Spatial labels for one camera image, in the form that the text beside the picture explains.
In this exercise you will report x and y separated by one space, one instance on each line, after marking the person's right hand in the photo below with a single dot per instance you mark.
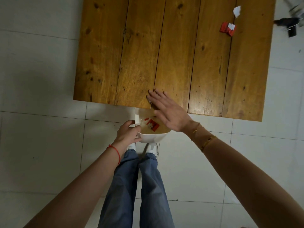
172 115

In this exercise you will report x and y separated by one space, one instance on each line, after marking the person's left hand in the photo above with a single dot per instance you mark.
124 136

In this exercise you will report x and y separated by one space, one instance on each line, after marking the person's right little finger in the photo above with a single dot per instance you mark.
168 96

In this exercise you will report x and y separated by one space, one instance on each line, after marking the person's right middle finger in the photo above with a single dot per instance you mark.
157 96

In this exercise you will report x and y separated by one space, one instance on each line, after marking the person's right thumb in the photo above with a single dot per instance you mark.
159 114

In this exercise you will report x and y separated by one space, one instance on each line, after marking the person's left fingers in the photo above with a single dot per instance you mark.
133 131

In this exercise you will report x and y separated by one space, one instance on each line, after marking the white plastic container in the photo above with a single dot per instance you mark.
152 138

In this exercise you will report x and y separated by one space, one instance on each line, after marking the person's left forearm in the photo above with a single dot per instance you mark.
78 189

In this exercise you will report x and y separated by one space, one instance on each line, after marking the person's right forearm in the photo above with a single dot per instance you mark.
249 182

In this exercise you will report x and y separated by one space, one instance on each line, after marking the large red paper scrap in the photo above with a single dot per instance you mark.
153 125

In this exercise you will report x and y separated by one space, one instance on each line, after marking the white left shoe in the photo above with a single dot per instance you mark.
132 146

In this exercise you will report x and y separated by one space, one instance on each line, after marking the white shoe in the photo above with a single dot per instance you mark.
152 148
132 146

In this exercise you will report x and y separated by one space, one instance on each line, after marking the white right shoe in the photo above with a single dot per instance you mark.
152 148

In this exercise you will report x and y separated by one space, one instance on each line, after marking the blue jeans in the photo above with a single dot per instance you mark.
152 192

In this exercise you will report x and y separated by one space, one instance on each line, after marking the red and white torn wrapper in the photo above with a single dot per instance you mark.
225 28

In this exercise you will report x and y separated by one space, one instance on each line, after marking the white paper scrap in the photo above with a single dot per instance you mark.
237 11

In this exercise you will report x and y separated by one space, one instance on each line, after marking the black and grey tripod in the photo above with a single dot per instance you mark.
288 22

